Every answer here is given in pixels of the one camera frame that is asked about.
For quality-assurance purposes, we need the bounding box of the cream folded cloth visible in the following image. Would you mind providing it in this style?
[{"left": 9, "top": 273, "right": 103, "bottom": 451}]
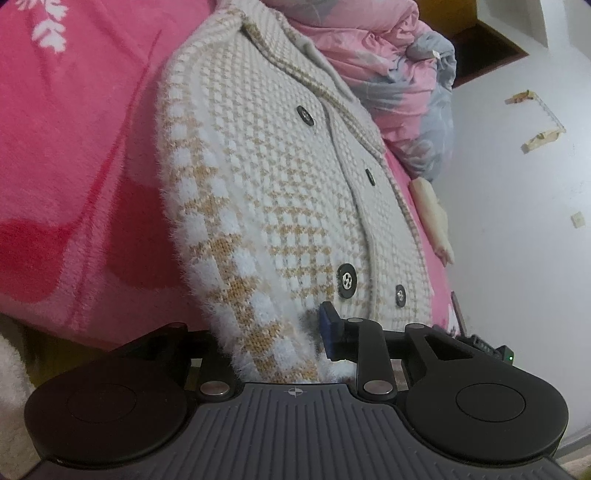
[{"left": 410, "top": 177, "right": 456, "bottom": 267}]

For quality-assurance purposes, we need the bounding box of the brown wooden door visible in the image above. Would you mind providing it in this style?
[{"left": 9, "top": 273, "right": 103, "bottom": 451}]
[{"left": 425, "top": 0, "right": 530, "bottom": 89}]

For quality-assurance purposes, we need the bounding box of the white fluffy rug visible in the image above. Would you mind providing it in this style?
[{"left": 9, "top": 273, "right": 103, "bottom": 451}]
[{"left": 0, "top": 333, "right": 32, "bottom": 446}]

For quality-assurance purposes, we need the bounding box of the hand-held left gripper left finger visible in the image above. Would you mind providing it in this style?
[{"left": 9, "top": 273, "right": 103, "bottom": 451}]
[{"left": 117, "top": 323, "right": 236, "bottom": 401}]

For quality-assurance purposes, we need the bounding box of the pink grey floral quilt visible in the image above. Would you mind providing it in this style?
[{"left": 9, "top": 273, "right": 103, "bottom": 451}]
[{"left": 268, "top": 0, "right": 459, "bottom": 184}]

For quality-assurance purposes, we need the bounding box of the beige houndstooth knit cardigan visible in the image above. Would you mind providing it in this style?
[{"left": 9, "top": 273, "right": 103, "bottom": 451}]
[{"left": 154, "top": 0, "right": 433, "bottom": 385}]

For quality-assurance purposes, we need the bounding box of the pink floral fleece blanket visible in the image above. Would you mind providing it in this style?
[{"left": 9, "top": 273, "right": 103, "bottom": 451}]
[{"left": 0, "top": 0, "right": 463, "bottom": 357}]

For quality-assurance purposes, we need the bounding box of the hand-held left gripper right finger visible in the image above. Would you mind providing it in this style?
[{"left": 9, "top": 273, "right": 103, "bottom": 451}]
[{"left": 319, "top": 301, "right": 481, "bottom": 401}]

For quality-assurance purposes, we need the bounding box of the beige tape strip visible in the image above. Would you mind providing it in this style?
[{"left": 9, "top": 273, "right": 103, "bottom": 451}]
[
  {"left": 521, "top": 128, "right": 567, "bottom": 155},
  {"left": 505, "top": 89, "right": 539, "bottom": 107}
]

